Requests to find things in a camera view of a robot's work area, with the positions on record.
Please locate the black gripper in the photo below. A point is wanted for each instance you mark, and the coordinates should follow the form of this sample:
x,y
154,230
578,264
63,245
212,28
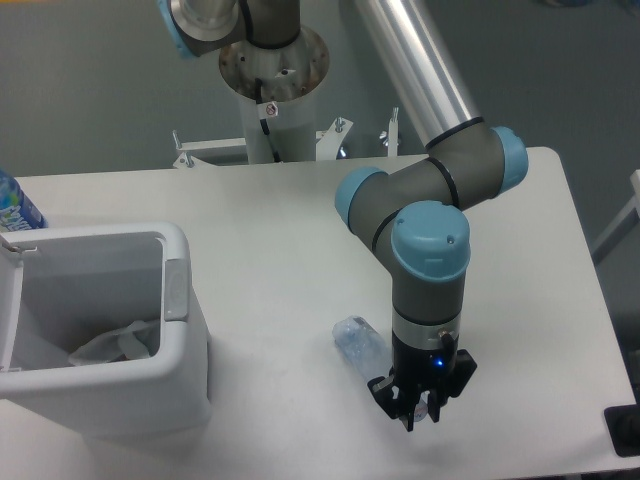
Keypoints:
x,y
417,371

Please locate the crushed clear plastic bottle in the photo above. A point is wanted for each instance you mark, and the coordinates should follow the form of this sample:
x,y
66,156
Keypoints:
x,y
364,348

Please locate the clear white plastic wrapper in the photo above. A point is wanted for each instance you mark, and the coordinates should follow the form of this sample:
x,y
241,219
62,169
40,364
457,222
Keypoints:
x,y
140,340

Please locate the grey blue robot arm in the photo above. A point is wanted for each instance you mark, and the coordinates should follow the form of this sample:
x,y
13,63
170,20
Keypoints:
x,y
412,220

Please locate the white open trash can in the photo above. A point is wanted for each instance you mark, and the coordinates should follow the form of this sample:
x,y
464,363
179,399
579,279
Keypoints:
x,y
62,287

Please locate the black clamp at table edge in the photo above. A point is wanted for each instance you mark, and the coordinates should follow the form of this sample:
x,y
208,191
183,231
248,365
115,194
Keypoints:
x,y
623,426

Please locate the blue labelled bottle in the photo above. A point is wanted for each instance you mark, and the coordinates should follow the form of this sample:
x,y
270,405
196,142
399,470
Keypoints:
x,y
18,212

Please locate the white pedestal foot right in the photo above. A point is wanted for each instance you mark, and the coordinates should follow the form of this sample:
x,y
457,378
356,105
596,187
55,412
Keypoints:
x,y
390,138

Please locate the white pedestal foot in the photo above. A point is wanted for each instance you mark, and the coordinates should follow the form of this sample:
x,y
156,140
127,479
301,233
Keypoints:
x,y
330,143
390,138
223,152

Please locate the white pedestal foot middle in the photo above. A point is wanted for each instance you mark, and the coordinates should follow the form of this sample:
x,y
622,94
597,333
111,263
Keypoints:
x,y
330,143

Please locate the white frame at right edge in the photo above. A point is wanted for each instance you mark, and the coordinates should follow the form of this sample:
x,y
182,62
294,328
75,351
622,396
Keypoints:
x,y
620,226

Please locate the white pedestal foot left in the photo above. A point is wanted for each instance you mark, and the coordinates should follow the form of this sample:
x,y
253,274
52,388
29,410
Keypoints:
x,y
223,152

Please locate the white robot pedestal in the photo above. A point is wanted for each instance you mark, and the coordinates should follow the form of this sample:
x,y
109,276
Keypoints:
x,y
276,91

